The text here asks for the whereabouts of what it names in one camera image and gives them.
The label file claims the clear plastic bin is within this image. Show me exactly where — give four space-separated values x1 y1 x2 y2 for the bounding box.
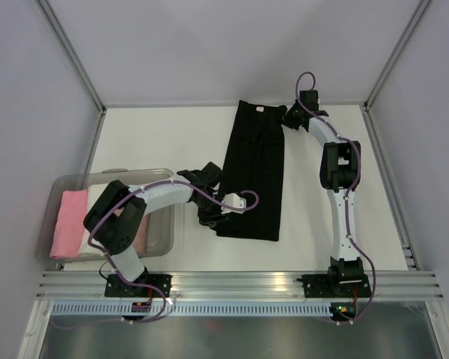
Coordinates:
35 167 186 263

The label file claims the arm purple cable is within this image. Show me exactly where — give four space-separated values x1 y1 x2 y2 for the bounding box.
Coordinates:
85 179 260 285
294 73 378 330

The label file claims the slotted cable duct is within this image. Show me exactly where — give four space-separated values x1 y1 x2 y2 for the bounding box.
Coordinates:
52 301 332 316

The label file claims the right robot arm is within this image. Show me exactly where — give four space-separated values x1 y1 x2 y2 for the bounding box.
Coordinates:
282 90 367 295

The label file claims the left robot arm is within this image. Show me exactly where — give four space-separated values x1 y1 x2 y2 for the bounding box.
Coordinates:
83 162 227 298

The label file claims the right aluminium frame post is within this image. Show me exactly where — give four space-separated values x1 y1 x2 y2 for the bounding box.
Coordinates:
363 0 433 112

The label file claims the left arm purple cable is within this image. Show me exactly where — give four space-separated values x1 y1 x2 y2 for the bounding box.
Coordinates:
85 179 260 285

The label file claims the aluminium frame post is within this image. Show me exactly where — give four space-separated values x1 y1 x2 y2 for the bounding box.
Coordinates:
363 0 433 112
35 0 106 114

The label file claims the black t-shirt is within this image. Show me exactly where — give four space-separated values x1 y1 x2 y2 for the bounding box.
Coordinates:
215 100 287 242

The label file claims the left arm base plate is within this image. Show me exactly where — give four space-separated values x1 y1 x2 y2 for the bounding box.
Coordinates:
104 274 172 298

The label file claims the white rolled t-shirt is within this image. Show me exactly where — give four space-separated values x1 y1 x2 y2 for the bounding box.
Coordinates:
78 183 107 257

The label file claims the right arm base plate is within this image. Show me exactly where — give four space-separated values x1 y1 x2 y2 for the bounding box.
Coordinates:
296 274 371 298

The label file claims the light pink rolled t-shirt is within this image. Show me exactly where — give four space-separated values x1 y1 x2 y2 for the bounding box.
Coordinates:
133 215 150 254

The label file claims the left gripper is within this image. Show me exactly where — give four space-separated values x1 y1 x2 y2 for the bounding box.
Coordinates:
194 193 230 229

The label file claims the aluminium mounting rail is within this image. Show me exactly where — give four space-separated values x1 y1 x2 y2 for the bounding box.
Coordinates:
35 271 444 301

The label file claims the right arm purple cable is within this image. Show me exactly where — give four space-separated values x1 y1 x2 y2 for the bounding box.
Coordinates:
294 73 378 330

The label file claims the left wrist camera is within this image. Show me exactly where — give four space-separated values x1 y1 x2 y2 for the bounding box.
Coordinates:
222 193 246 214

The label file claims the left aluminium frame post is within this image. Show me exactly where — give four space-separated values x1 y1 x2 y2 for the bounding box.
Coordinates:
35 0 106 114

